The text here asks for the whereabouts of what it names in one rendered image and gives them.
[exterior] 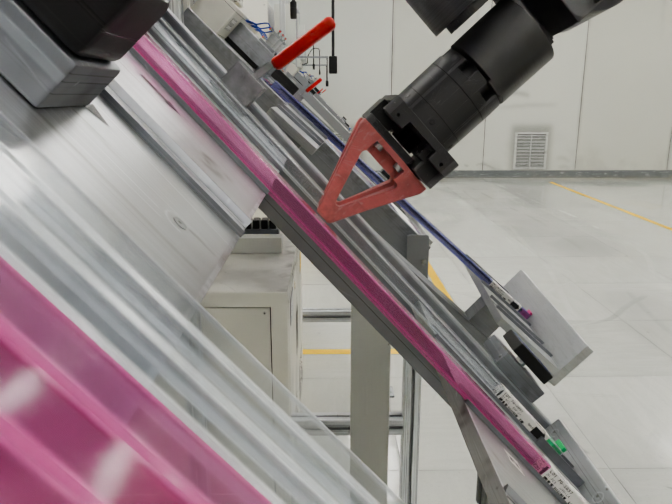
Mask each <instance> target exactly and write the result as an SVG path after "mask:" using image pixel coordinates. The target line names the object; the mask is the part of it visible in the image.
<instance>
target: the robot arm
mask: <svg viewBox="0 0 672 504"><path fill-rule="evenodd" d="M405 1H406V2H407V3H408V4H409V5H410V7H411V8H412V9H413V10H414V11H415V13H416V14H417V15H418V16H419V17H420V18H421V20H422V21H423V22H424V23H425V24H426V26H427V27H428V28H429V29H430V30H431V32H432V33H433V34H434V35H435V36H436V37H437V36H438V35H439V34H440V33H441V32H442V31H443V30H444V29H446V28H447V30H448V31H449V32H450V33H451V34H452V33H453V32H455V31H456V30H457V29H458V28H459V27H460V26H461V25H462V24H463V23H465V22H466V21H467V20H468V19H469V18H470V17H471V16H472V15H473V14H474V13H475V12H476V11H477V10H479V9H480V8H481V7H482V6H483V5H484V4H485V3H486V2H487V1H488V0H405ZM493 1H494V3H495V4H496V5H494V6H493V7H492V8H491V9H490V10H489V11H488V12H487V13H486V14H485V15H484V16H483V17H482V18H480V19H479V20H478V21H477V22H476V23H475V24H474V25H473V26H472V27H471V28H470V29H469V30H468V31H466V32H465V33H464V34H463V35H462V36H461V37H460V38H459V39H458V40H457V41H456V42H455V43H454V44H452V45H451V49H449V50H448V51H447V52H446V53H445V54H444V55H442V56H440V57H438V58H437V59H436V60H435V61H434V62H433V63H432V64H431V65H430V66H429V67H428V68H427V69H426V70H424V71H423V72H422V73H421V74H420V75H419V76H418V77H417V78H416V79H415V80H414V81H413V82H411V83H410V84H409V85H408V86H407V87H406V88H405V89H404V90H403V91H402V92H401V93H400V94H399V95H397V94H396V95H385V96H384V97H383V98H381V99H379V100H378V101H377V102H376V103H375V104H373V105H372V106H371V107H370V108H369V109H368V110H367V111H366V112H365V113H364V114H363V115H362V117H363V118H362V117H360V118H359V119H358V120H357V122H356V124H355V126H354V128H353V130H352V133H351V135H350V137H349V139H348V141H347V143H346V145H345V148H344V150H343V152H342V154H341V156H340V158H339V161H338V163H337V165H336V167H335V169H334V171H333V173H332V175H331V177H330V180H329V182H328V184H327V186H326V188H325V190H324V192H325V193H324V196H323V198H322V200H321V202H320V204H319V206H318V208H317V212H318V213H319V214H320V216H321V217H322V218H323V219H324V220H325V221H326V222H327V223H333V222H336V221H339V220H342V219H344V218H347V217H350V216H353V215H356V214H359V213H361V212H364V211H367V210H370V209H373V208H377V207H380V206H383V205H386V204H389V203H393V202H396V201H399V200H402V199H405V198H409V197H412V196H415V195H418V194H421V193H422V192H424V191H425V190H426V187H425V186H424V185H423V184H422V183H421V182H423V183H424V184H425V185H426V186H427V187H428V188H429V189H431V188H432V187H434V186H435V185H436V184H437V183H438V182H439V181H440V180H441V179H443V178H445V177H446V176H448V175H449V174H450V173H451V172H452V171H453V170H454V169H455V168H457V167H458V166H459V165H458V163H457V162H456V161H455V159H454V158H453V157H452V156H451V155H450V154H449V151H450V150H451V149H452V148H453V147H454V146H455V145H456V144H457V143H459V142H460V141H461V140H462V139H463V138H464V137H465V136H466V135H468V134H469V133H470V132H471V131H472V130H473V129H474V128H475V127H477V126H478V125H479V124H480V123H481V122H482V121H483V120H484V119H485V118H487V117H488V116H489V115H490V114H491V113H492V112H493V111H494V110H495V109H496V108H497V107H498V106H499V104H502V103H503V102H504V101H506V100H507V99H508V98H509V97H510V96H511V95H512V94H513V93H515V92H516V91H517V90H518V89H519V88H520V87H521V86H522V85H523V84H525V83H526V82H527V81H528V80H529V79H530V78H531V77H532V76H534V75H535V74H536V73H537V72H538V71H539V70H540V69H541V68H542V67H544V66H545V65H546V64H547V63H548V62H549V61H550V60H551V59H553V57H554V50H553V47H552V43H554V41H553V40H552V39H554V38H553V36H554V35H556V34H558V33H563V32H566V31H569V30H571V29H572V28H574V27H576V26H578V25H580V24H582V23H584V22H586V21H588V20H589V19H591V18H593V17H595V16H597V15H599V14H601V13H603V12H605V11H607V10H608V9H610V8H612V7H614V6H616V5H618V4H619V3H621V2H622V1H623V0H493ZM389 131H391V132H393V133H392V135H393V136H394V137H393V136H392V135H391V134H390V133H389ZM395 139H396V140H397V141H398V142H399V143H398V142H397V141H396V140H395ZM402 147H403V148H404V149H405V150H406V151H407V152H408V153H409V154H410V153H412V154H413V155H412V156H411V157H410V155H409V154H408V153H407V152H406V151H405V150H404V149H403V148H402ZM366 150H367V151H368V152H369V153H370V154H371V155H372V156H373V158H374V159H375V160H376V161H377V162H378V163H379V164H380V165H381V166H382V168H383V169H384V170H385V171H386V172H387V173H388V174H389V175H390V178H389V180H387V181H385V182H382V183H380V184H378V185H376V186H374V187H371V188H369V189H367V190H365V191H363V192H360V193H358V194H356V195H353V196H351V197H348V198H346V199H344V200H341V201H337V198H338V196H339V194H340V192H341V190H342V188H343V186H344V184H345V183H346V181H347V179H348V177H349V175H350V173H351V171H352V169H353V168H354V166H355V164H356V162H357V160H358V158H359V156H360V154H361V153H362V151H366ZM420 181H421V182H420Z"/></svg>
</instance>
